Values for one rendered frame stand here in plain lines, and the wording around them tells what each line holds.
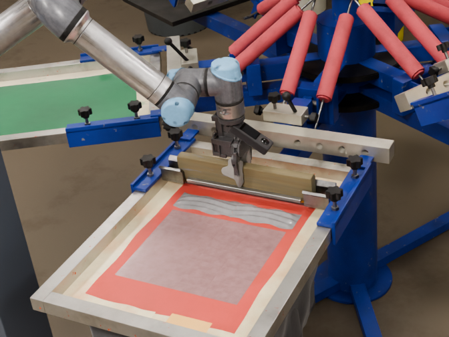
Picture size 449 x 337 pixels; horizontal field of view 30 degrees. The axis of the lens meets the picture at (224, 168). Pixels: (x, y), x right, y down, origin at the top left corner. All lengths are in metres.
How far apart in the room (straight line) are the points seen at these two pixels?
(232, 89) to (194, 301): 0.55
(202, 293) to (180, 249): 0.19
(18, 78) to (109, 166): 1.33
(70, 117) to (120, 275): 0.93
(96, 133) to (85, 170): 1.78
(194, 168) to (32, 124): 0.77
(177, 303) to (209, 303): 0.08
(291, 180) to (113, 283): 0.54
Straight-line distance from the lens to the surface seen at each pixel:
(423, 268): 3.59
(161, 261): 2.14
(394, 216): 3.89
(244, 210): 2.28
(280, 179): 2.24
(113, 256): 2.19
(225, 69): 2.12
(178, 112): 2.03
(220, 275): 2.07
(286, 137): 2.45
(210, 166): 2.32
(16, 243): 2.51
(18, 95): 3.16
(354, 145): 2.38
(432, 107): 2.28
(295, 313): 2.24
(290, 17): 2.82
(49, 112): 2.98
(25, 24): 2.21
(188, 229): 2.24
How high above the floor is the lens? 2.24
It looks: 31 degrees down
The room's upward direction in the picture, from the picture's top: 7 degrees counter-clockwise
